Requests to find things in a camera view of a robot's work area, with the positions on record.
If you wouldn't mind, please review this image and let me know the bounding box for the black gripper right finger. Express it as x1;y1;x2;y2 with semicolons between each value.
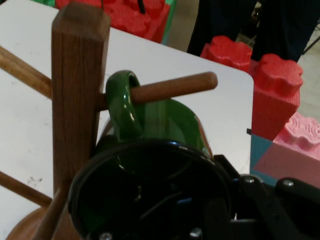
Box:
214;154;320;240

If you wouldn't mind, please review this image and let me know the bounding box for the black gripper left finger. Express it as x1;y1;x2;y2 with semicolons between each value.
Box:
87;196;234;240

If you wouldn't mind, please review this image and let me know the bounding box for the green enamel mug white lettering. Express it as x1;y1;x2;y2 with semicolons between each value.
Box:
68;69;232;240

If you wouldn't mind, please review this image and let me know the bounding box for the teal foam block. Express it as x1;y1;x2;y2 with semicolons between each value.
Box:
249;133;275;176

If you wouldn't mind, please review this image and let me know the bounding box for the pink foam block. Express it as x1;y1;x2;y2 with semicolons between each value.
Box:
249;111;320;186

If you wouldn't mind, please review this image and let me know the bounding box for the person in dark trousers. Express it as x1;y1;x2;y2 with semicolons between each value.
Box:
186;0;320;64

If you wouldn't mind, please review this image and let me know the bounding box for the wooden mug tree stand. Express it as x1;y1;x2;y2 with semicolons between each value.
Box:
0;4;219;240

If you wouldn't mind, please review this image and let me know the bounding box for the green foam block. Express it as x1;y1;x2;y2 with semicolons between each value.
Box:
163;0;179;20

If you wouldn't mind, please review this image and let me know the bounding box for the black tripod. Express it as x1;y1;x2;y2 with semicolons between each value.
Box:
135;0;148;15

